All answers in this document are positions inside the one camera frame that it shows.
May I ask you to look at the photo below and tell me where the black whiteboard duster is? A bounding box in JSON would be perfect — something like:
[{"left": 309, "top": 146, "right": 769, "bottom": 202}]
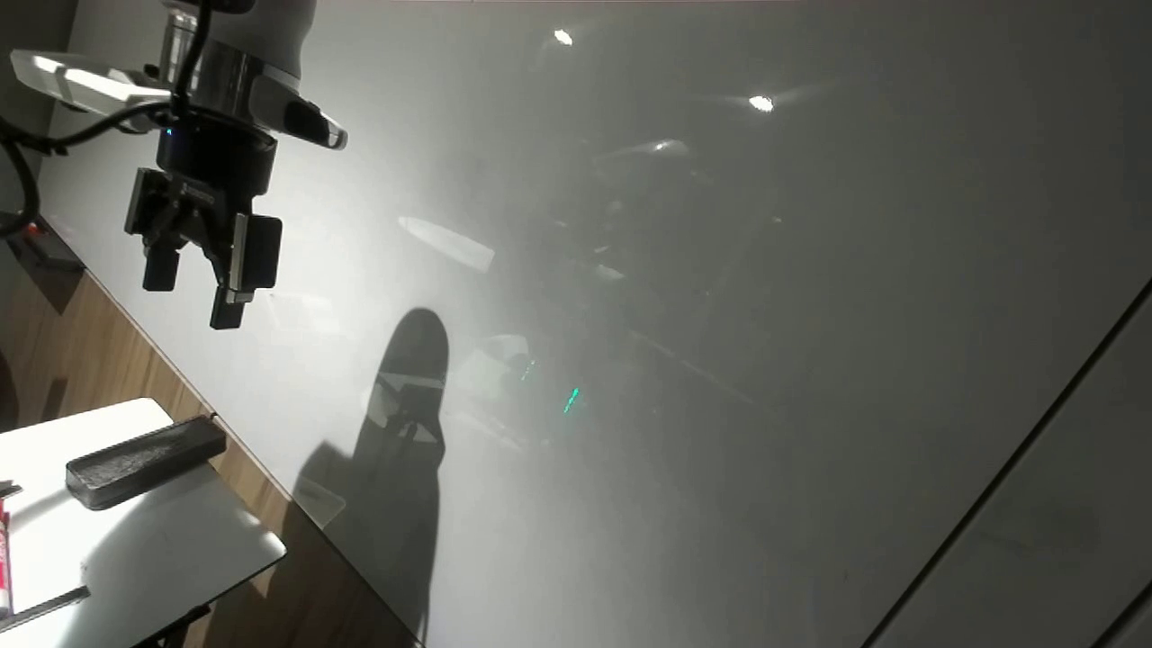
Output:
[{"left": 59, "top": 413, "right": 230, "bottom": 517}]

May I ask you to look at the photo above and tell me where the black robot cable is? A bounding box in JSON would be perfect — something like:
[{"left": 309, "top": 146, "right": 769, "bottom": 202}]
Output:
[{"left": 0, "top": 94, "right": 175, "bottom": 242}]

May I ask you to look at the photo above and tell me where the pink object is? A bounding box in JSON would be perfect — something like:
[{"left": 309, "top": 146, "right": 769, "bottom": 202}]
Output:
[{"left": 0, "top": 495, "right": 16, "bottom": 621}]

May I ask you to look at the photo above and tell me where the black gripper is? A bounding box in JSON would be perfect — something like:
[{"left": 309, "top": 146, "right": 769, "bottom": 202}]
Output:
[{"left": 122, "top": 107, "right": 289, "bottom": 335}]

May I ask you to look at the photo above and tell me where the large white board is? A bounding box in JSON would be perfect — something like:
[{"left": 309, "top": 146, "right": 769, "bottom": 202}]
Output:
[{"left": 28, "top": 0, "right": 1152, "bottom": 648}]

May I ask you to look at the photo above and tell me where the small white table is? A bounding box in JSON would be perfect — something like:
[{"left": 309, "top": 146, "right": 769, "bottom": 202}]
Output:
[{"left": 0, "top": 392, "right": 292, "bottom": 648}]

